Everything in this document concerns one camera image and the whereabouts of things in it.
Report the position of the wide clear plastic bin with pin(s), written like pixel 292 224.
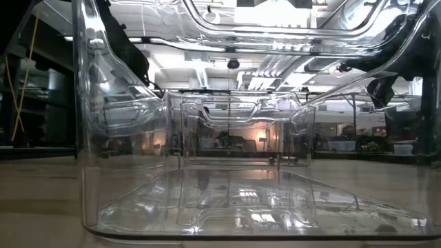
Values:
pixel 193 137

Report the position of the narrow clear plastic bin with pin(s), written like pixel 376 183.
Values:
pixel 220 206

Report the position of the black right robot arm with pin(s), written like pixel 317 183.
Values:
pixel 413 51

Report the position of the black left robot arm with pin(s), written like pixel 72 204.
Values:
pixel 120 41

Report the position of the black computer monitor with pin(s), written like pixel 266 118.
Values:
pixel 401 124

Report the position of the red sign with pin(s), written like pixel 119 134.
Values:
pixel 379 130

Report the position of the green potted plant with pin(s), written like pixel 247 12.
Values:
pixel 371 146

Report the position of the white storage box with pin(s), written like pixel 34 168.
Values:
pixel 403 149

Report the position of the black round camera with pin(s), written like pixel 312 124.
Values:
pixel 233 64

